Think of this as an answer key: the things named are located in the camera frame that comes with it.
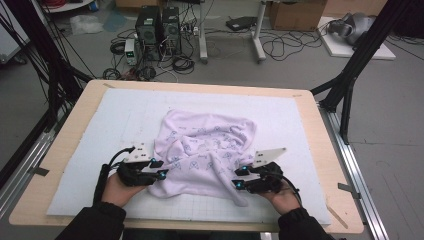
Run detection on white desk leg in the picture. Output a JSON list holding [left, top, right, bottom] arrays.
[[198, 0, 209, 64], [252, 0, 268, 64]]

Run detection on black frame stand with cables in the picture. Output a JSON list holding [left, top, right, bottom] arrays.
[[0, 0, 94, 134]]

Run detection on clear plastic bag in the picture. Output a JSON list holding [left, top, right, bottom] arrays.
[[69, 14, 105, 36]]

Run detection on white power supply box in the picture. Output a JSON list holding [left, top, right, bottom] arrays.
[[124, 38, 138, 67]]

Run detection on large black computer tower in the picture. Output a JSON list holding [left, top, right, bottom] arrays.
[[134, 5, 163, 62]]

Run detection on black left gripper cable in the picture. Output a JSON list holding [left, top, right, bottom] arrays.
[[93, 146, 137, 205]]

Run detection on lilac printed towel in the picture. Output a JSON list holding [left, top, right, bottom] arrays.
[[147, 109, 258, 208]]

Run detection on aluminium rail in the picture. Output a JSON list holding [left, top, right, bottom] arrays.
[[0, 109, 73, 219], [318, 103, 390, 240]]

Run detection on tangle of black floor cables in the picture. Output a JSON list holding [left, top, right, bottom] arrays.
[[101, 28, 198, 83]]

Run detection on person's left hand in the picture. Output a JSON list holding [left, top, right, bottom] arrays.
[[100, 172, 148, 208]]

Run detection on grey helmet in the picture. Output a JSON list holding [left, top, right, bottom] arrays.
[[327, 12, 376, 46]]

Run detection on thin wooden strip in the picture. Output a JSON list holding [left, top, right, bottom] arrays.
[[325, 203, 349, 230]]

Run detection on white floor board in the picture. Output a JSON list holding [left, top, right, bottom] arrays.
[[316, 16, 397, 61]]

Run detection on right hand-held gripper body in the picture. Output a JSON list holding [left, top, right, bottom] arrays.
[[245, 147, 288, 195]]

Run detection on brown cardboard box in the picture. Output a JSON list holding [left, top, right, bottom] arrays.
[[268, 0, 328, 32]]

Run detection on person's right hand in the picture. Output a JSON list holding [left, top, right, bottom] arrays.
[[260, 184, 302, 216]]

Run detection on loose black floor cables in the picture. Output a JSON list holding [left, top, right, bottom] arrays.
[[259, 19, 334, 63]]

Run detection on flat black device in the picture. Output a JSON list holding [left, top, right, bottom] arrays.
[[225, 15, 258, 32]]

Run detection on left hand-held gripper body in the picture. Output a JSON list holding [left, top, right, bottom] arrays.
[[116, 143, 158, 187]]

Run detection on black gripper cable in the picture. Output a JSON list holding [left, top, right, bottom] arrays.
[[278, 173, 304, 206], [93, 146, 137, 205]]

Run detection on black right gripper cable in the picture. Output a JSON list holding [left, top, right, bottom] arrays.
[[278, 173, 304, 206]]

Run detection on white grid mat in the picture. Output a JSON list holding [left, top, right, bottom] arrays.
[[46, 87, 333, 225]]

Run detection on slim black computer tower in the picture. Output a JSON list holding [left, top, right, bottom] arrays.
[[161, 6, 183, 56]]

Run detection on blue-grey floor sheet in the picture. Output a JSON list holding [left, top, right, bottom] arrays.
[[102, 9, 128, 33]]

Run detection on grey tape piece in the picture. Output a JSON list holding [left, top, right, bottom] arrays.
[[29, 166, 50, 177], [337, 182, 362, 200]]

